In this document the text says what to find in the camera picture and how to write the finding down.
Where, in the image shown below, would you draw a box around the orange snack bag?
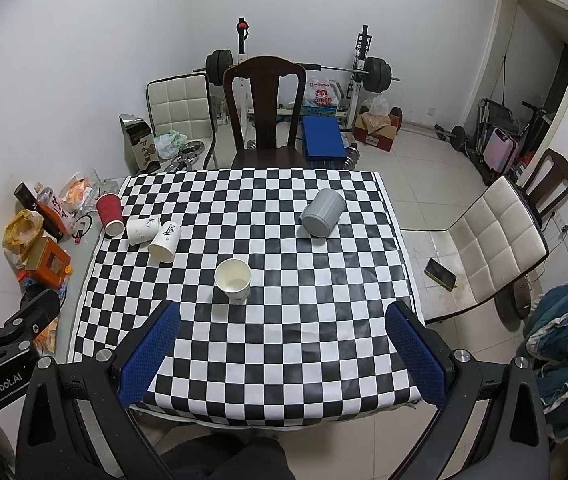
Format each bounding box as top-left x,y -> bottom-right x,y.
60,172 -> 96,211

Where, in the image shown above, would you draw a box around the black folding cart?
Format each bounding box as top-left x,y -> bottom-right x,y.
466,97 -> 521,184

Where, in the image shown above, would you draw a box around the black smartphone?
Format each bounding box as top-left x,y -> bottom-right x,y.
424,258 -> 458,291

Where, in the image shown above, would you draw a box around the steel dumbbell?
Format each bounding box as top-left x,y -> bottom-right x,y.
336,142 -> 363,169

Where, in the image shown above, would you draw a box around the blue bench pad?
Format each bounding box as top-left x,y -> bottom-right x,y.
300,115 -> 343,162

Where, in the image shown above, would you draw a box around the dark wooden chair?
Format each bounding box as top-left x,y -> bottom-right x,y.
519,148 -> 568,222
222,55 -> 311,170

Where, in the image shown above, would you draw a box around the grey ribbed cup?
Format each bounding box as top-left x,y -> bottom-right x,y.
299,188 -> 346,238

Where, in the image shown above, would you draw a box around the pink suitcase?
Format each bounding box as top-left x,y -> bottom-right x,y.
483,127 -> 520,171

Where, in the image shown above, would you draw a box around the black barbell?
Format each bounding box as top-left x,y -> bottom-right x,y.
205,49 -> 401,95

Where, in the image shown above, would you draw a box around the white red plastic bag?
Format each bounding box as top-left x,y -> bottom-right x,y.
304,77 -> 341,110

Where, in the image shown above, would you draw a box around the white padded chair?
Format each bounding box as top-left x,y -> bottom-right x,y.
400,176 -> 550,325
145,73 -> 220,171

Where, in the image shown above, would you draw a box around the white paper cup small marks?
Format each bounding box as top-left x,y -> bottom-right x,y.
126,216 -> 161,247

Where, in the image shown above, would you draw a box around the orange box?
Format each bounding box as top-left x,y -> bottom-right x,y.
22,236 -> 72,287

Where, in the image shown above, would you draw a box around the person's dark trousers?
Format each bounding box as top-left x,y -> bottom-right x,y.
161,435 -> 297,480

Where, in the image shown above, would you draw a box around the red printed package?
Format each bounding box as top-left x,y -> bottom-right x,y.
34,195 -> 72,239

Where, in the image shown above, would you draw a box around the cardboard box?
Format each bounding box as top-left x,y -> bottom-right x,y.
353,110 -> 400,154

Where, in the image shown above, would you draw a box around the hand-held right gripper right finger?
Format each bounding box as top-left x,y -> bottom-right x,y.
385,301 -> 555,480

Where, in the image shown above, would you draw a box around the white paper cup black print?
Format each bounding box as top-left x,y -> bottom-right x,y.
147,220 -> 183,264

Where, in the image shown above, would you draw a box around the plain white paper cup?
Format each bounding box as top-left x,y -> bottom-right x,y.
214,258 -> 253,305

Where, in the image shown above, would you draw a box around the black white checkered tablecloth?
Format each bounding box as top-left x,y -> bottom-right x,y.
66,168 -> 428,424

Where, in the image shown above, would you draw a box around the white weight bench rack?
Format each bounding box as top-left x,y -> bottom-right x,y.
234,17 -> 373,132

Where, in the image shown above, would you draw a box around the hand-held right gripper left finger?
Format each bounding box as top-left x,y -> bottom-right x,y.
14,300 -> 182,480

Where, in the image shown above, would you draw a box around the pale green plastic bag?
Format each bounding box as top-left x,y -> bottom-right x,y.
155,130 -> 187,160

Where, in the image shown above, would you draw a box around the brown printed paper bag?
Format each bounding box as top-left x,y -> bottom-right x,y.
119,113 -> 160,174

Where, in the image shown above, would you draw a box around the clear plastic bag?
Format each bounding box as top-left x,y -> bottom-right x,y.
366,94 -> 391,117

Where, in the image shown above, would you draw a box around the red paper cup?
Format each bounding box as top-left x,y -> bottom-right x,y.
96,192 -> 125,238

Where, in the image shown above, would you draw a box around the black dumbbell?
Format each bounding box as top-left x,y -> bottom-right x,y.
434,124 -> 471,151

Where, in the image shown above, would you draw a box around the yellow plastic bag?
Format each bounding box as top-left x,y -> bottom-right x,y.
2,209 -> 45,262

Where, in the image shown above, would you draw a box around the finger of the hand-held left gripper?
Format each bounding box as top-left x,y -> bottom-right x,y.
0,287 -> 62,348

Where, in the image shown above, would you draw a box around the black box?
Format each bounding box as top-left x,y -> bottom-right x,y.
14,182 -> 40,209

